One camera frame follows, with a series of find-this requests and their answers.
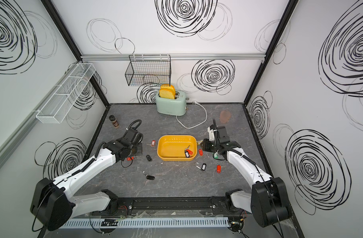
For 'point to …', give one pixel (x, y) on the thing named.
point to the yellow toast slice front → (167, 92)
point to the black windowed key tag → (187, 154)
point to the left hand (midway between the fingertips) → (137, 148)
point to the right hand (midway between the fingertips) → (203, 145)
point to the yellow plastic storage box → (175, 148)
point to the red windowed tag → (153, 143)
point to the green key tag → (215, 156)
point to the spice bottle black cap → (112, 117)
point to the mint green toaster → (176, 106)
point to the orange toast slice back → (167, 87)
